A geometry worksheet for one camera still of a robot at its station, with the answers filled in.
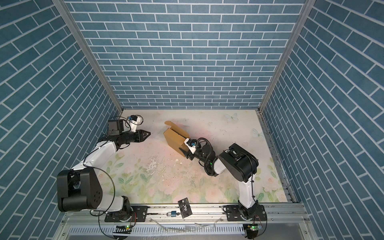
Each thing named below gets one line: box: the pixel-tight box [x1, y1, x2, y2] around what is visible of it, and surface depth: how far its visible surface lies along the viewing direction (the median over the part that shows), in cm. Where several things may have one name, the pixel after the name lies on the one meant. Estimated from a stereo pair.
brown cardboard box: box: [163, 120, 190, 158], surface depth 88 cm
